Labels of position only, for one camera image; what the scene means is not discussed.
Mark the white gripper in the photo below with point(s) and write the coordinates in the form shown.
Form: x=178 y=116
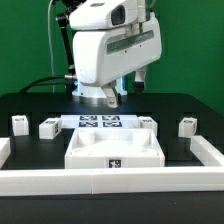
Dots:
x=104 y=56

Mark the white square table top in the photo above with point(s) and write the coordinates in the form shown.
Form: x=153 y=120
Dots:
x=113 y=148

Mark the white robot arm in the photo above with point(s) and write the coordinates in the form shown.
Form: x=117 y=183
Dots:
x=145 y=13

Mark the white right fence bar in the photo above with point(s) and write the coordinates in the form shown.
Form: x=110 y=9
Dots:
x=205 y=152

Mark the white fence bar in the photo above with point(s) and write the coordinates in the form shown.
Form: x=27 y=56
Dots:
x=5 y=150
x=205 y=152
x=99 y=181

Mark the white front fence bar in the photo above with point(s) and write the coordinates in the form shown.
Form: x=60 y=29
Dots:
x=99 y=181

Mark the white left fence bar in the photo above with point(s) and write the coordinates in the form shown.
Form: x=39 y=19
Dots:
x=5 y=150

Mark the white marker base plate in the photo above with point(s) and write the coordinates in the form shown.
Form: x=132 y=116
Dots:
x=118 y=121

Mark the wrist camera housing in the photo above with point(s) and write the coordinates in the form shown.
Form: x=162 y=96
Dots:
x=103 y=14

